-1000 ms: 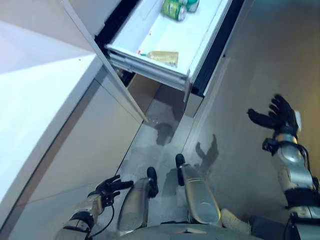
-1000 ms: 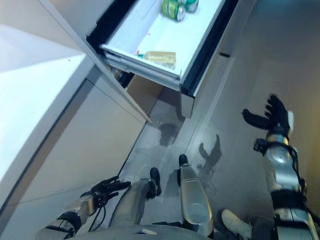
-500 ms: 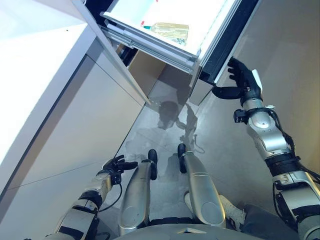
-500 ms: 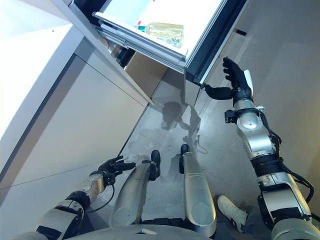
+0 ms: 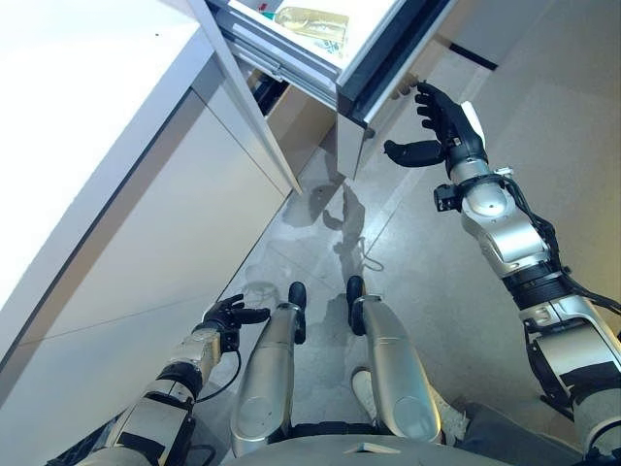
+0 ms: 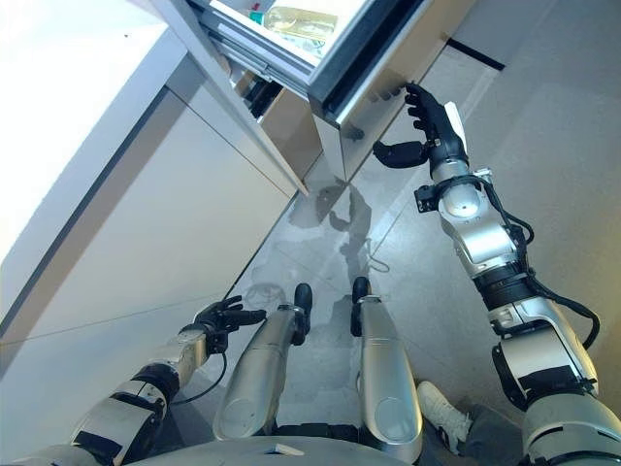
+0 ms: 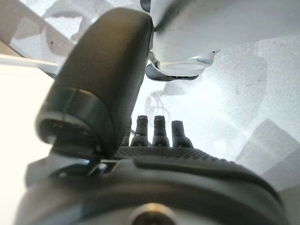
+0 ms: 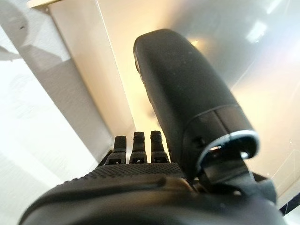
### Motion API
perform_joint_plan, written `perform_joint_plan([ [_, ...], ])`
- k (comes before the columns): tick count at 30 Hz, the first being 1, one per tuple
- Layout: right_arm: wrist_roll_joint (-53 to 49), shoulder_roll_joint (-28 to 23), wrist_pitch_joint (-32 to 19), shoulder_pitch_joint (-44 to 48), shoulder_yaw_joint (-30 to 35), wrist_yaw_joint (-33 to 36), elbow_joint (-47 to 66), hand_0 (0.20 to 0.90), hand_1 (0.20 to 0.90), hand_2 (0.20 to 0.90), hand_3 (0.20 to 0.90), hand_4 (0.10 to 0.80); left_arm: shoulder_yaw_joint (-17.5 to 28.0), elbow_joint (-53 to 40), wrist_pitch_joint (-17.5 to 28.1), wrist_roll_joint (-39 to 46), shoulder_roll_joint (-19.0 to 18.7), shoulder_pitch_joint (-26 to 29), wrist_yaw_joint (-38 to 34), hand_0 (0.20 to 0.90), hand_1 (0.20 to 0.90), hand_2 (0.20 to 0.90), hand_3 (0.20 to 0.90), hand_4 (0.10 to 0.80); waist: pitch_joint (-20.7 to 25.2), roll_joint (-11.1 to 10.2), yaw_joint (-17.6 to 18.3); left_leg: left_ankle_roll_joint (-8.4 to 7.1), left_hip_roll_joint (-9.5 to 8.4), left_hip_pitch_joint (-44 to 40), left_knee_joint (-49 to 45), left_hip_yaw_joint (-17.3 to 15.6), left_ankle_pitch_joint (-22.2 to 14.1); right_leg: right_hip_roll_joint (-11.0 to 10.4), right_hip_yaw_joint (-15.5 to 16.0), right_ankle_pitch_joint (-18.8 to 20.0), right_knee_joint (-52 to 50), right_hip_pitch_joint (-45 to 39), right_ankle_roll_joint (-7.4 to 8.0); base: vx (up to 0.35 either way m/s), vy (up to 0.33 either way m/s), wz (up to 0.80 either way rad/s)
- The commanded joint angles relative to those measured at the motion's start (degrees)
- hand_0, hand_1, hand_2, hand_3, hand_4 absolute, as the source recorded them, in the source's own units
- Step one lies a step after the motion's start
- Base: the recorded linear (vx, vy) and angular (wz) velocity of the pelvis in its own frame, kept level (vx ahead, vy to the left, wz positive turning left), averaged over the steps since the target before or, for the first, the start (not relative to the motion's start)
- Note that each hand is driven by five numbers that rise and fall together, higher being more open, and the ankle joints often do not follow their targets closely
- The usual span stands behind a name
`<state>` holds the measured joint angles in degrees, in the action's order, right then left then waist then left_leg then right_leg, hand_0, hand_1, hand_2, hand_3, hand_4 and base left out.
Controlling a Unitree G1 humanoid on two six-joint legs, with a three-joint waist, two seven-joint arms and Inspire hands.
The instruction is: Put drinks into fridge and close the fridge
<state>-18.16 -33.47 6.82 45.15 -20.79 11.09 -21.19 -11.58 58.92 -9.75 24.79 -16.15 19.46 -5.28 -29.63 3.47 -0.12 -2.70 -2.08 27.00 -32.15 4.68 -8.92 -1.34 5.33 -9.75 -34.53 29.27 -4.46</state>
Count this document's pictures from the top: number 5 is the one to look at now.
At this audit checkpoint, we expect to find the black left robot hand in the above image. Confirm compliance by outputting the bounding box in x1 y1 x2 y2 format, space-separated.
202 293 272 342

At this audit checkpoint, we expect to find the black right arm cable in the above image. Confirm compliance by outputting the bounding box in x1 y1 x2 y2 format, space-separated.
499 169 621 313

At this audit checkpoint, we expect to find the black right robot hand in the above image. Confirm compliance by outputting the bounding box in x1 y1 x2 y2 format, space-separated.
383 81 488 169

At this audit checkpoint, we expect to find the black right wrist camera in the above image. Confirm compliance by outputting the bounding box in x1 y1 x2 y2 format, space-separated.
434 183 465 214

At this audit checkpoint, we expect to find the steel fronted fridge drawer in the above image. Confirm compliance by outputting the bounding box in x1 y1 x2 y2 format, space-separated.
335 115 376 180

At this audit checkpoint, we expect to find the silver right robot leg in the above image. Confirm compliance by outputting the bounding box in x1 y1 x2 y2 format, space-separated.
346 275 445 446

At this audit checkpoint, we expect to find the tall white cabinet panel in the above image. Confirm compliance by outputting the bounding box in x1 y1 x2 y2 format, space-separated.
186 0 305 196

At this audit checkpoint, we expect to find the white counter cabinet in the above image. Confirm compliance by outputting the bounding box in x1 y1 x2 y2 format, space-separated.
0 0 293 466

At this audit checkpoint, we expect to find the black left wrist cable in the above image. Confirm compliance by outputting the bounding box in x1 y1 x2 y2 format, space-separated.
193 349 244 405

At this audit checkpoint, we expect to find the white fridge drawer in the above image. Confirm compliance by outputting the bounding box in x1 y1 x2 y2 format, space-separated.
212 0 458 128

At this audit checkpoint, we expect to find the tea bottle with white cap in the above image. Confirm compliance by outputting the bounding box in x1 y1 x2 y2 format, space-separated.
274 5 351 60

